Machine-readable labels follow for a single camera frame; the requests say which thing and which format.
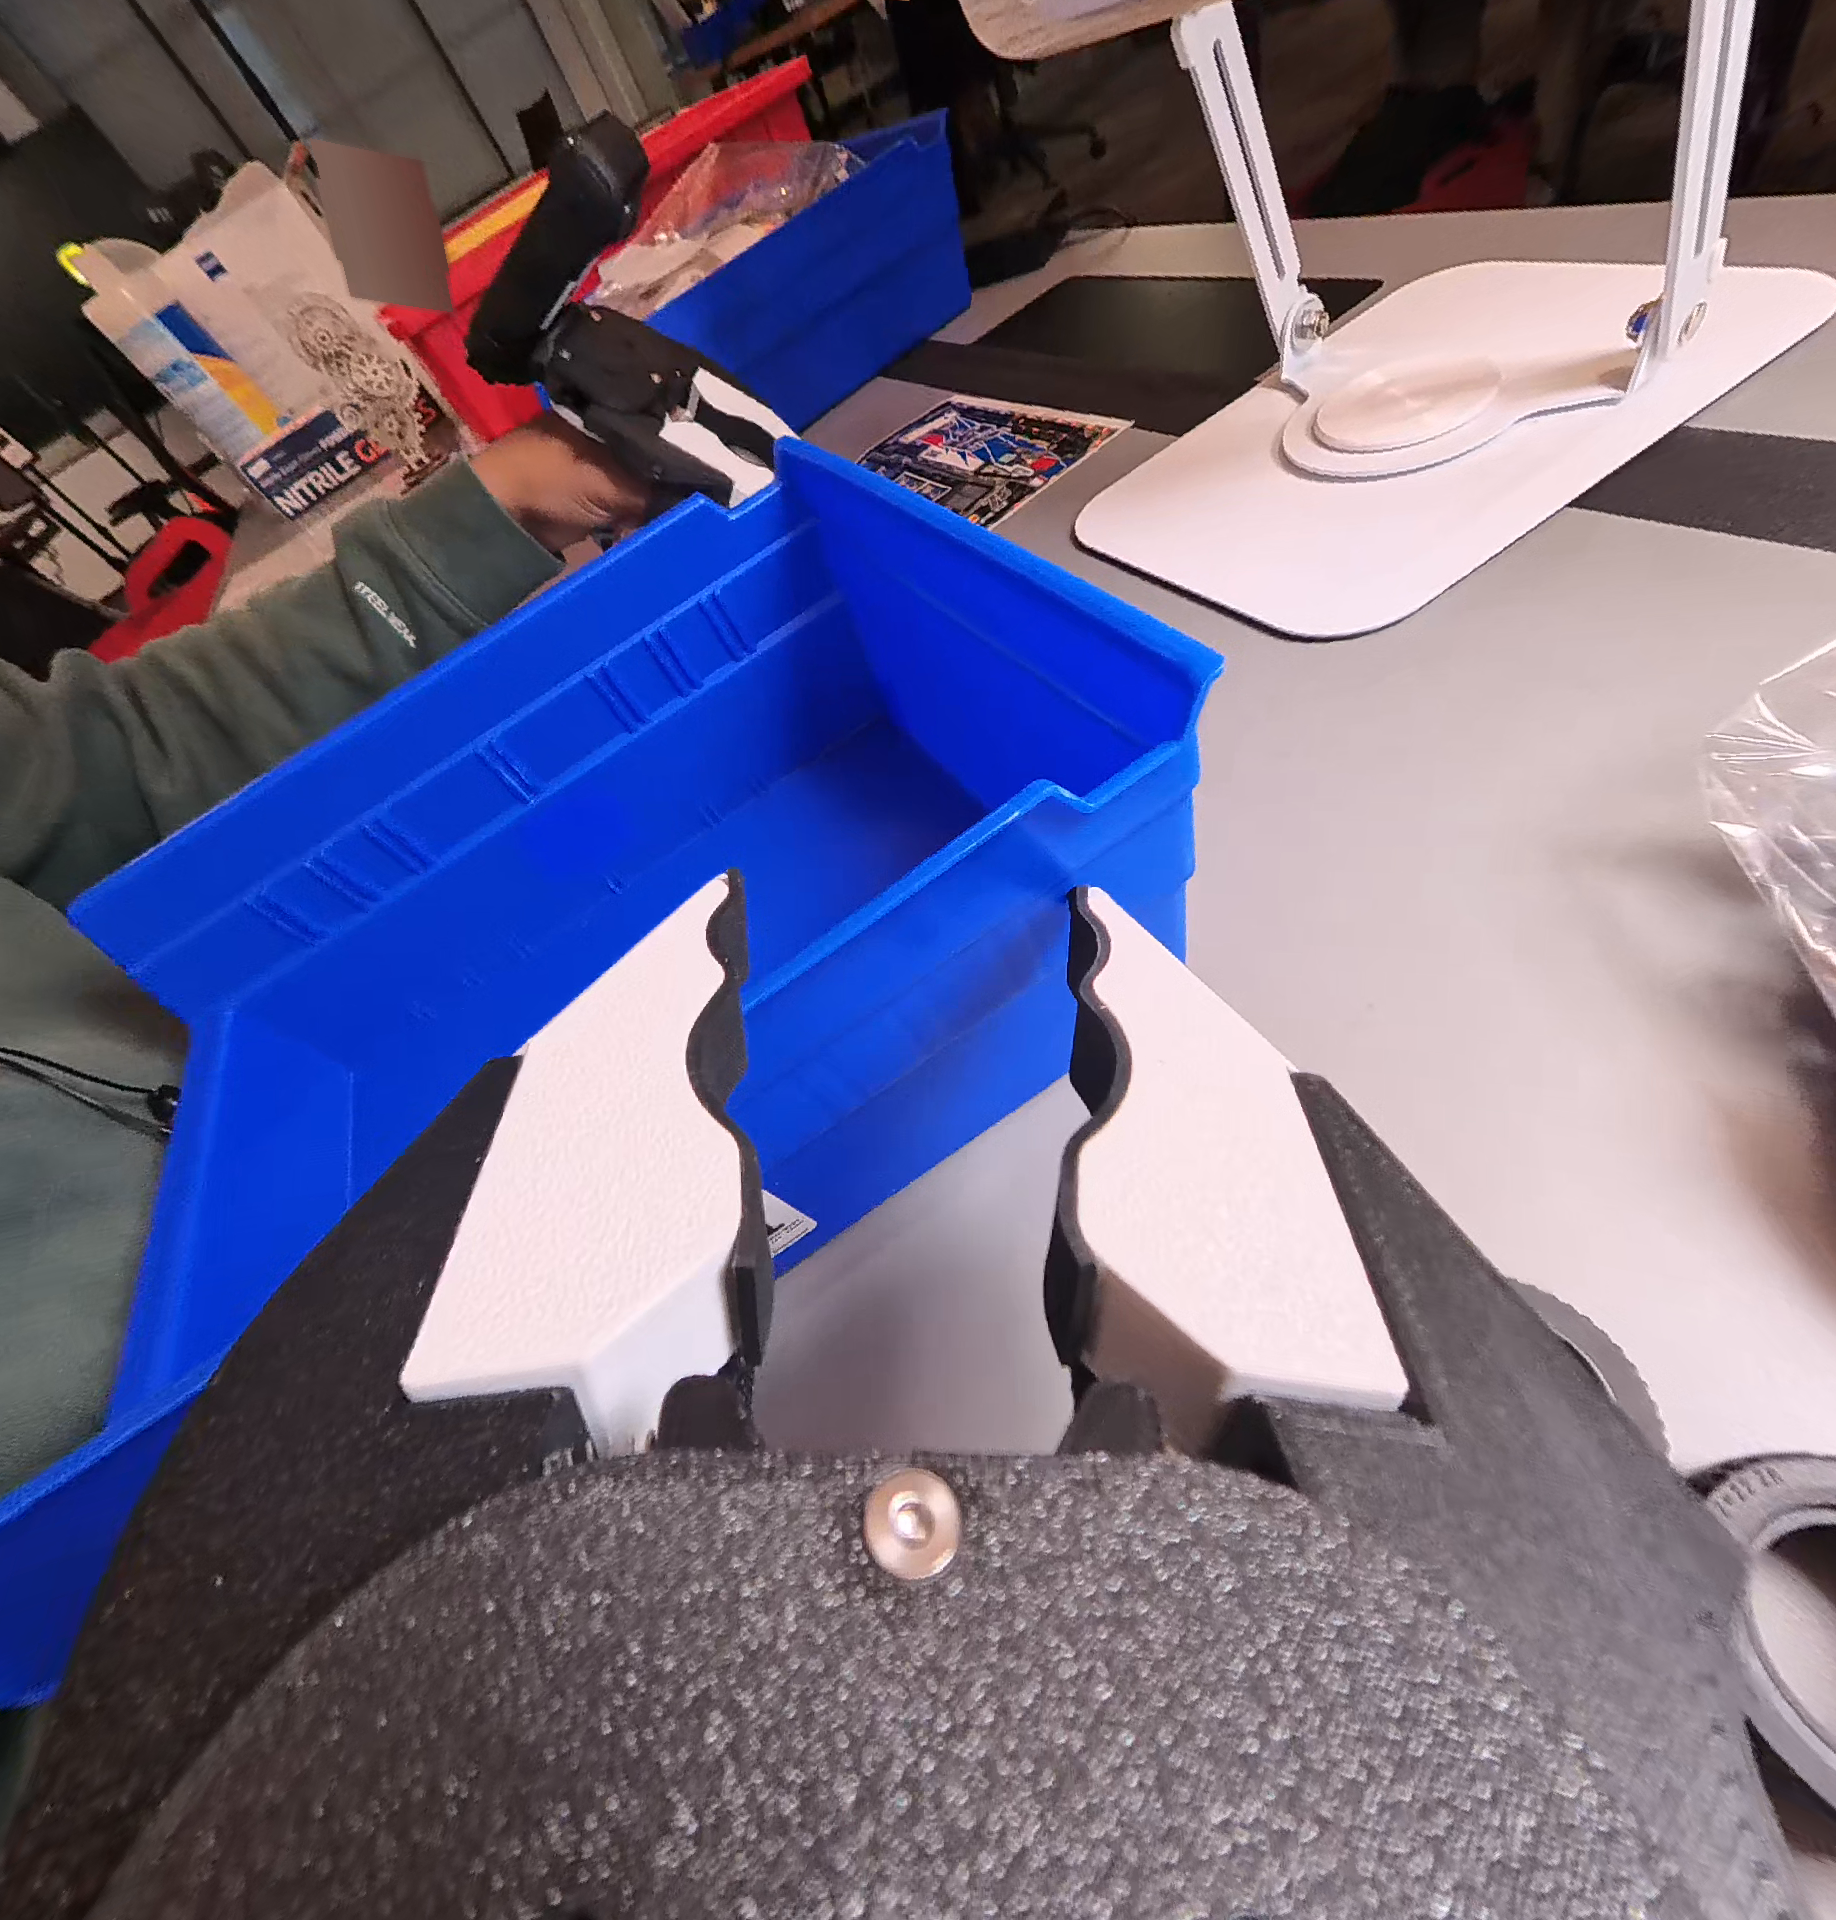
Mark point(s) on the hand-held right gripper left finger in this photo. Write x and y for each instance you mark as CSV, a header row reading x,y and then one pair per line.
x,y
589,1201

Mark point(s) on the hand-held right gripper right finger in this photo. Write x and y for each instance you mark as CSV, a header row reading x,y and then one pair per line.
x,y
1233,1215

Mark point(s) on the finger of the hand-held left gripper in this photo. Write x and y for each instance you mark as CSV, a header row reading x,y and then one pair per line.
x,y
717,465
747,408

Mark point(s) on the blue plastic bin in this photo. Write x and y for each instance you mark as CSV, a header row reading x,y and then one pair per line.
x,y
842,285
559,841

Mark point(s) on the holographic sticker sheet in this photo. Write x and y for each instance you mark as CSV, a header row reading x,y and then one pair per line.
x,y
993,451

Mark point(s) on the large clear plastic bag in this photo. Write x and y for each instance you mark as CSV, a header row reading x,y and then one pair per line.
x,y
1803,841

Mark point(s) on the person's left forearm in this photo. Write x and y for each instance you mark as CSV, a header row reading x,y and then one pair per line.
x,y
259,691

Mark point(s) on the pile of clear lego bags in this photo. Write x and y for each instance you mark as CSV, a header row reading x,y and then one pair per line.
x,y
722,203

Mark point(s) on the person's left hand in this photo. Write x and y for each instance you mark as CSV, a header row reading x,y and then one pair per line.
x,y
572,494

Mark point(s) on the red plastic bin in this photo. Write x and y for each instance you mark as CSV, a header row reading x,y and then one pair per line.
x,y
738,112

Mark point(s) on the wooden gear model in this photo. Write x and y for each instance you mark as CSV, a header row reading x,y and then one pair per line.
x,y
349,368

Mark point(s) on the blue white glove box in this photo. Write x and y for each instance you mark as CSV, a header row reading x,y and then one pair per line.
x,y
318,465

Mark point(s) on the red felt bag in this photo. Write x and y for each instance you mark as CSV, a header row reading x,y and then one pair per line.
x,y
168,584

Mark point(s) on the person's green sweatshirt torso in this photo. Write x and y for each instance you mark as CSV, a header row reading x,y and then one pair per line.
x,y
49,1275

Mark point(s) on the white book stand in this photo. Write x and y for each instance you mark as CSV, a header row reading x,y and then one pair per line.
x,y
1459,525

